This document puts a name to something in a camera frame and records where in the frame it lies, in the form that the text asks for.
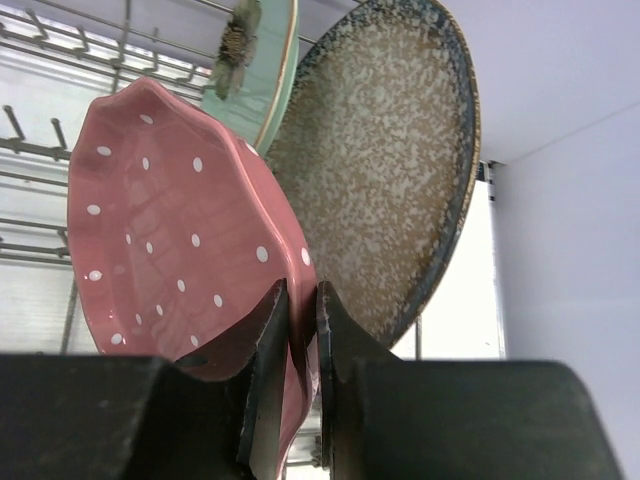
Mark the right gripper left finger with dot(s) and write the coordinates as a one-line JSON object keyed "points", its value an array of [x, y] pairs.
{"points": [[237, 419]]}

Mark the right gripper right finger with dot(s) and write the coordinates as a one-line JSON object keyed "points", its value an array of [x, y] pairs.
{"points": [[342, 343]]}

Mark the pink dotted scalloped plate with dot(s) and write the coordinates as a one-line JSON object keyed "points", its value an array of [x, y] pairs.
{"points": [[176, 229]]}

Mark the speckled beige round plate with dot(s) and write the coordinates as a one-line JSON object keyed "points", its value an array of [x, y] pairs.
{"points": [[378, 153]]}

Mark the mint green flower plate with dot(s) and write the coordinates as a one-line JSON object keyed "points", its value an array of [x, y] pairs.
{"points": [[252, 76]]}

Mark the grey wire dish rack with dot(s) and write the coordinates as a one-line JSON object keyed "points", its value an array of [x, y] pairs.
{"points": [[59, 56]]}

